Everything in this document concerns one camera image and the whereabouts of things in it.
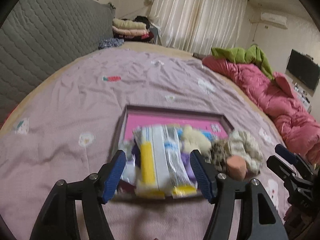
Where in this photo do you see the cartoon character snack packet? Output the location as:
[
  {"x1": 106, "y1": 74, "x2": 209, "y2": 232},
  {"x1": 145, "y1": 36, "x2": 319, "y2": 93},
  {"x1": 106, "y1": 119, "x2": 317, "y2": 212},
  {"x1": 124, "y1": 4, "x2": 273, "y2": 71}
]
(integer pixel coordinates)
[{"x1": 119, "y1": 140, "x2": 139, "y2": 186}]

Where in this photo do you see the leopard print scrunchie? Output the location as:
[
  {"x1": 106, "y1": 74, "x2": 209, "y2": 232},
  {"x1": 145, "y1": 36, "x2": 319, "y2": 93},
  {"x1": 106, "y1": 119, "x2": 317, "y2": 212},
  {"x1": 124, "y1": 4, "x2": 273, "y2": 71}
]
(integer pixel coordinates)
[{"x1": 210, "y1": 139, "x2": 232, "y2": 174}]

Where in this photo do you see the plush bear pink dress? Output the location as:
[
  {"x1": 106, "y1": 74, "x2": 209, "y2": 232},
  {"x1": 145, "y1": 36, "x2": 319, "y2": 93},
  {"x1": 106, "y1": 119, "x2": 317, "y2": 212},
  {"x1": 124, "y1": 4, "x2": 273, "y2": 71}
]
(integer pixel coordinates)
[{"x1": 226, "y1": 155, "x2": 247, "y2": 181}]

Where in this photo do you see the cream plush bear purple bow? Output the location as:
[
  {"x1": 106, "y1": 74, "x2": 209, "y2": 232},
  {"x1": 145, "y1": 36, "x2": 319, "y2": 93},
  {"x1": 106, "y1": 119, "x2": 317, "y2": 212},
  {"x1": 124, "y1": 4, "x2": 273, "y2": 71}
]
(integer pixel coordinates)
[{"x1": 180, "y1": 125, "x2": 212, "y2": 182}]

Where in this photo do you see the yellow white barcode packet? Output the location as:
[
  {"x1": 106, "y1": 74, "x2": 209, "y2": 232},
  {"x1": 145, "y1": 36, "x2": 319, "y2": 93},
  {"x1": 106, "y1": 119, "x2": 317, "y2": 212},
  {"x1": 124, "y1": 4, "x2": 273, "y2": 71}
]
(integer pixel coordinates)
[{"x1": 134, "y1": 125, "x2": 197, "y2": 199}]

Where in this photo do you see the white floral scrunchie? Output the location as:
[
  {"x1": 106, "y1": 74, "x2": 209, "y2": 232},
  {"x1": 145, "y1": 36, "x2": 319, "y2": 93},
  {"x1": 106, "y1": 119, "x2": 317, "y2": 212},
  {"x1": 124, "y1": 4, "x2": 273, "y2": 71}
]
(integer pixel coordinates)
[{"x1": 224, "y1": 130, "x2": 264, "y2": 175}]

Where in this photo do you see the pink quilted duvet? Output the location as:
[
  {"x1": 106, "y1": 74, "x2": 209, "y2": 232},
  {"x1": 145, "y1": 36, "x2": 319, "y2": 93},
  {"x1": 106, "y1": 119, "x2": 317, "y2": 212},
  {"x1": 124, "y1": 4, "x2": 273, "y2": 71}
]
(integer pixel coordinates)
[{"x1": 202, "y1": 56, "x2": 319, "y2": 164}]

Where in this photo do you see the shallow pink-lined box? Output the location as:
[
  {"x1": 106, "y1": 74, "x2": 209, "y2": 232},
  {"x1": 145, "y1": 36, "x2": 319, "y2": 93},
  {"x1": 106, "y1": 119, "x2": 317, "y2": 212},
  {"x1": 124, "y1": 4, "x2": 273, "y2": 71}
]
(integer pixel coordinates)
[{"x1": 112, "y1": 105, "x2": 234, "y2": 151}]

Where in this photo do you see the lilac patterned bed sheet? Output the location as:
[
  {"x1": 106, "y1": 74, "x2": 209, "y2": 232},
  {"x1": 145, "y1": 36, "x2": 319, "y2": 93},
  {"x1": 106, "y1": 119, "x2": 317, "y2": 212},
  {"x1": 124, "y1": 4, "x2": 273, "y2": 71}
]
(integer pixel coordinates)
[{"x1": 1, "y1": 49, "x2": 282, "y2": 239}]

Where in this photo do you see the green fleece garment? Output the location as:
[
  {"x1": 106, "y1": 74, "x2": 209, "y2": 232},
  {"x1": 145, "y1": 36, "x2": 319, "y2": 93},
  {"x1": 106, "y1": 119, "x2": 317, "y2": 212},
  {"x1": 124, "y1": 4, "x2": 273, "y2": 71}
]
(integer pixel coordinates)
[{"x1": 211, "y1": 44, "x2": 273, "y2": 80}]

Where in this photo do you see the blue patterned cloth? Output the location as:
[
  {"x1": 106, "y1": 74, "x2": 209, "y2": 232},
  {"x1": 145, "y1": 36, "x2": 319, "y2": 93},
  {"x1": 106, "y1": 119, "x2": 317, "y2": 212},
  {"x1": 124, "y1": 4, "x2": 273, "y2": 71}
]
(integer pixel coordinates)
[{"x1": 98, "y1": 38, "x2": 124, "y2": 50}]

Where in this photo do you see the white air conditioner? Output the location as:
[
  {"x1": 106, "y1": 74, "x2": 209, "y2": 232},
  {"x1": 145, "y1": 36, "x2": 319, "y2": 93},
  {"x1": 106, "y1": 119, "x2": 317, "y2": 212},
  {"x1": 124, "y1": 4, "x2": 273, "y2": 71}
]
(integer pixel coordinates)
[{"x1": 260, "y1": 12, "x2": 288, "y2": 29}]

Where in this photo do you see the stack of folded clothes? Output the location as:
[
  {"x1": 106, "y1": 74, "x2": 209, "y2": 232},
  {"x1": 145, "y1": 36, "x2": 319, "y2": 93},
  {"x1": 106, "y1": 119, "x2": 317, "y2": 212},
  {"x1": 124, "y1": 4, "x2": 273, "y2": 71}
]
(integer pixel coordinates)
[{"x1": 112, "y1": 16, "x2": 155, "y2": 43}]

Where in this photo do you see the cream striped curtain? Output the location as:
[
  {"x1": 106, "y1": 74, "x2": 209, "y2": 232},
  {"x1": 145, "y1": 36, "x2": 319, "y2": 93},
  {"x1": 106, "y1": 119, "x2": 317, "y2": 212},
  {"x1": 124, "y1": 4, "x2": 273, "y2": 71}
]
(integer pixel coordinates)
[{"x1": 149, "y1": 0, "x2": 248, "y2": 54}]

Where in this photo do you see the grey quilted headboard cover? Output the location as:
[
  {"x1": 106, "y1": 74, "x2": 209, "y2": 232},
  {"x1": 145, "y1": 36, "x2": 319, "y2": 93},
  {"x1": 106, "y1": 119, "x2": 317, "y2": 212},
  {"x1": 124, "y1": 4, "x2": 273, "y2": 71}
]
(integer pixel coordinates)
[{"x1": 1, "y1": 0, "x2": 115, "y2": 123}]

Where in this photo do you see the black wall television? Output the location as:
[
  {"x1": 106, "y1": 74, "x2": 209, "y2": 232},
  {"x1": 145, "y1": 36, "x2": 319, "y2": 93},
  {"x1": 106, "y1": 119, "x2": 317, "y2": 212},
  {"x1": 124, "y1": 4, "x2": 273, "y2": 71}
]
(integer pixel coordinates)
[{"x1": 286, "y1": 49, "x2": 319, "y2": 92}]

